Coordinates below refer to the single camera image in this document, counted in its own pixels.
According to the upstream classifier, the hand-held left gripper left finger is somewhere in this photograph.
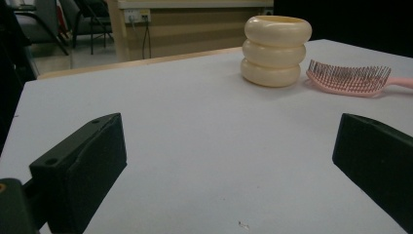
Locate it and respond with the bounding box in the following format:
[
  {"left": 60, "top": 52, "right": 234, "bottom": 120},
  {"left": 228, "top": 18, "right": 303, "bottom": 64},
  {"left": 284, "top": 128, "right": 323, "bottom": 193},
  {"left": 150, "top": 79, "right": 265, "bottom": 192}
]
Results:
[{"left": 28, "top": 112, "right": 128, "bottom": 234}]

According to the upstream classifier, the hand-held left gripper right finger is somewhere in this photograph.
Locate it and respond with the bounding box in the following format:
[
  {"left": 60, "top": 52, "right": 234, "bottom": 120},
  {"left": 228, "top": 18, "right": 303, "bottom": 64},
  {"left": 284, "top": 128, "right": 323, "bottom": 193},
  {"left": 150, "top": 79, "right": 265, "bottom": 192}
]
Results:
[{"left": 332, "top": 112, "right": 413, "bottom": 234}]

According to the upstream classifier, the pink hairbrush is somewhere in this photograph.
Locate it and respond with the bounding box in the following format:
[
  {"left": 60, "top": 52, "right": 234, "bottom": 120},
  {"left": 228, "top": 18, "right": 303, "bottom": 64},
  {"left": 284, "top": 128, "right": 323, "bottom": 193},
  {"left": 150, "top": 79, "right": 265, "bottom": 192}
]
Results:
[{"left": 305, "top": 58, "right": 413, "bottom": 98}]

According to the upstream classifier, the cream ribbed holder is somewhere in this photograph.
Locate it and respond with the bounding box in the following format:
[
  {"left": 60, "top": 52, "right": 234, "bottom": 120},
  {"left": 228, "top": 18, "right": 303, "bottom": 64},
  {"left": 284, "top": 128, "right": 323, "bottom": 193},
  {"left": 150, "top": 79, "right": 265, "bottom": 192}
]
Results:
[{"left": 240, "top": 15, "right": 313, "bottom": 88}]

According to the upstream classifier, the grey chair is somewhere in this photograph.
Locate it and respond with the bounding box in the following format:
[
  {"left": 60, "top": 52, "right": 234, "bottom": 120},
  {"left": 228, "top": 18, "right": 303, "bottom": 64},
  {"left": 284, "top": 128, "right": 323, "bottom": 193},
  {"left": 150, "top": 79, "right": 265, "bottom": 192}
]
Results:
[
  {"left": 59, "top": 0, "right": 115, "bottom": 56},
  {"left": 13, "top": 0, "right": 71, "bottom": 57}
]

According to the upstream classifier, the wooden counter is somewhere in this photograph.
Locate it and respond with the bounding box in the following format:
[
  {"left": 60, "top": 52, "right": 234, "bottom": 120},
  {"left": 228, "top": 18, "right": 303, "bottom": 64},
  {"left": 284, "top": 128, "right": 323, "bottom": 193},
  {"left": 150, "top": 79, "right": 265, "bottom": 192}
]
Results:
[{"left": 106, "top": 0, "right": 275, "bottom": 62}]

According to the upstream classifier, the black hanging cable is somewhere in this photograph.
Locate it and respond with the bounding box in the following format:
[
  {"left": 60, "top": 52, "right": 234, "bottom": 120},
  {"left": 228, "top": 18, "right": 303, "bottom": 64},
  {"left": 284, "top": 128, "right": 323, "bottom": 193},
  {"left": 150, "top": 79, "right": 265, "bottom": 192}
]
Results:
[{"left": 141, "top": 16, "right": 153, "bottom": 60}]

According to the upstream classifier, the white wall socket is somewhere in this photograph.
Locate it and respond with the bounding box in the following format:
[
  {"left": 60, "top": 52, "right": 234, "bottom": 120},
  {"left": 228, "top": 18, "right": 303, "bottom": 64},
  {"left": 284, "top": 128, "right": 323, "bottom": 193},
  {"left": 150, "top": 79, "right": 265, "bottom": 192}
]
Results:
[{"left": 124, "top": 9, "right": 152, "bottom": 24}]

